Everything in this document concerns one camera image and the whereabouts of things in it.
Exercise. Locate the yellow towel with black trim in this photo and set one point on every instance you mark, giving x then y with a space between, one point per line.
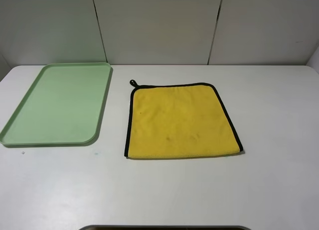
179 122

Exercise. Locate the light green plastic tray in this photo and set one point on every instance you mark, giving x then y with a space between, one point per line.
63 106

